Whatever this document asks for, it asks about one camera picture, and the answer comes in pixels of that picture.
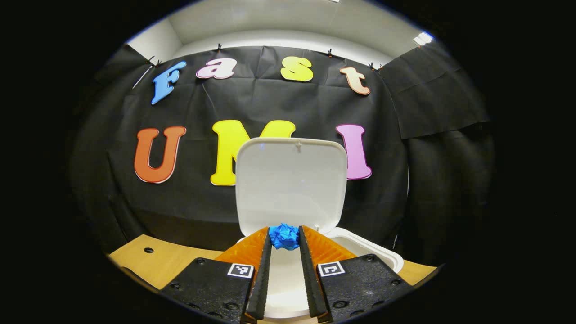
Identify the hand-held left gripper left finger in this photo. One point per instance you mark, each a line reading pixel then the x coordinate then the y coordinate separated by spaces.
pixel 263 279

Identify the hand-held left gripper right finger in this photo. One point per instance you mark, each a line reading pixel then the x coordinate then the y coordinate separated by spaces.
pixel 309 279

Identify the blue paper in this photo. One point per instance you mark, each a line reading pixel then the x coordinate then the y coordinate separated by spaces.
pixel 284 236

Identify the white desktop garbage bin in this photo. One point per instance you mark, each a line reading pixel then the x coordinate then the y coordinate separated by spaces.
pixel 292 180

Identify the wooden desktop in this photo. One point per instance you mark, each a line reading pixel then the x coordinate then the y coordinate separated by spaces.
pixel 166 261

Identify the black backdrop cloth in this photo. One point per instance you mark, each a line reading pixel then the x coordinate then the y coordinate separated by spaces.
pixel 270 103

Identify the ceiling light panel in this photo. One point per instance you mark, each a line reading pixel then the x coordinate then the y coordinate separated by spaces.
pixel 423 38

